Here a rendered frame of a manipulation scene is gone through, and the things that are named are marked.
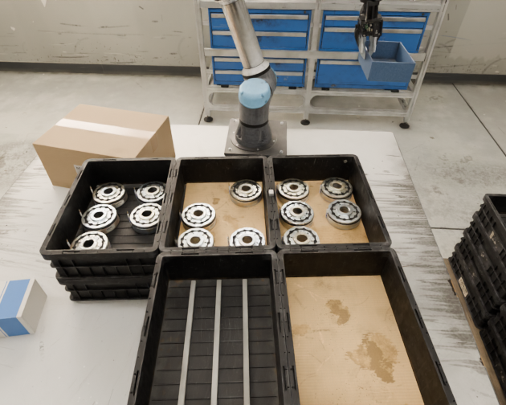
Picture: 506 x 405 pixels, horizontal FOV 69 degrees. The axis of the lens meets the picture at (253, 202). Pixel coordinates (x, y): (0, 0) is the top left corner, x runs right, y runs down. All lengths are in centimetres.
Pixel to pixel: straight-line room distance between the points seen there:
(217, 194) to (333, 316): 55
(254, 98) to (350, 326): 84
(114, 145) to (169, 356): 79
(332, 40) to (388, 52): 136
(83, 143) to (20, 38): 320
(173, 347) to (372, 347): 46
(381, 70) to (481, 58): 296
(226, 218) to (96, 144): 57
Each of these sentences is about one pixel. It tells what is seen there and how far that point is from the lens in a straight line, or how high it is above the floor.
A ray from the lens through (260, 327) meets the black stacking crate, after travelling 93.
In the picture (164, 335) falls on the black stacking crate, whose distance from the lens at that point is 95.
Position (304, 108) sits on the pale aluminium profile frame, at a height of 14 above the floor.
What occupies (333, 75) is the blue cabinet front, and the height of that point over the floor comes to 43.
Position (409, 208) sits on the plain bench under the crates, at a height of 70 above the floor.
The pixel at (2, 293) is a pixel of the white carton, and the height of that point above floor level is 79.
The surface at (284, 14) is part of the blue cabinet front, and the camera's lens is 288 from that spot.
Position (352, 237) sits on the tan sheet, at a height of 83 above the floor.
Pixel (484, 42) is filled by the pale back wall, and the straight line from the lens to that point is 428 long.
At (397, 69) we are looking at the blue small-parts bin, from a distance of 144.
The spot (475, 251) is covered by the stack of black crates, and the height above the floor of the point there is 38.
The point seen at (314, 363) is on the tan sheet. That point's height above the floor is 83.
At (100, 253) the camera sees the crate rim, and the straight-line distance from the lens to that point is 100.
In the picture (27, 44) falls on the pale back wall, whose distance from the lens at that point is 460.
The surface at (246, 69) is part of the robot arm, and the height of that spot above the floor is 105.
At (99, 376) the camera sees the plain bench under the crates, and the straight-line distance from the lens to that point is 109.
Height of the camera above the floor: 165
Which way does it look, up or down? 43 degrees down
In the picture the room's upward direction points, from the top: straight up
